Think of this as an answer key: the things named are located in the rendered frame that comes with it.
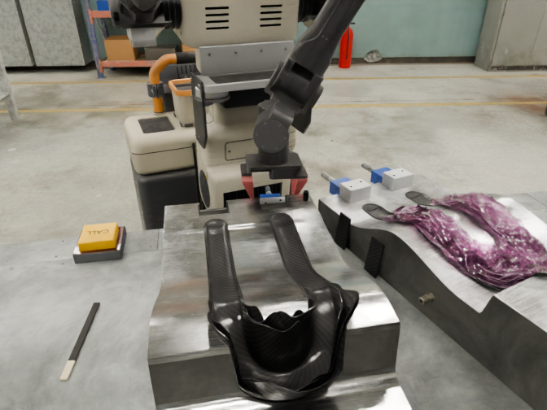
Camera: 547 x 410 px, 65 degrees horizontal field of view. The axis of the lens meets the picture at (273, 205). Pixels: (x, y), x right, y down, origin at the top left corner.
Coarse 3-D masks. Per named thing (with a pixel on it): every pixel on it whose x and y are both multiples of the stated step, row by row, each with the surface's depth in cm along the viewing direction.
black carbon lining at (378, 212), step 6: (408, 192) 86; (414, 192) 86; (414, 198) 85; (420, 198) 85; (426, 198) 85; (366, 204) 82; (372, 204) 82; (420, 204) 82; (426, 204) 83; (366, 210) 81; (372, 210) 81; (378, 210) 81; (384, 210) 80; (372, 216) 78; (378, 216) 79; (534, 276) 55; (540, 276) 55; (546, 276) 55; (480, 282) 59; (492, 288) 58; (498, 288) 59; (504, 288) 59
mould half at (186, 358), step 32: (192, 224) 69; (256, 224) 70; (320, 224) 70; (192, 256) 63; (256, 256) 63; (320, 256) 63; (160, 288) 56; (192, 288) 55; (256, 288) 52; (288, 288) 51; (352, 288) 50; (160, 320) 45; (192, 320) 45; (352, 320) 45; (384, 320) 45; (160, 352) 41; (192, 352) 42; (224, 352) 42; (352, 352) 45; (384, 352) 46; (160, 384) 42; (192, 384) 43; (224, 384) 44; (352, 384) 46; (384, 384) 46
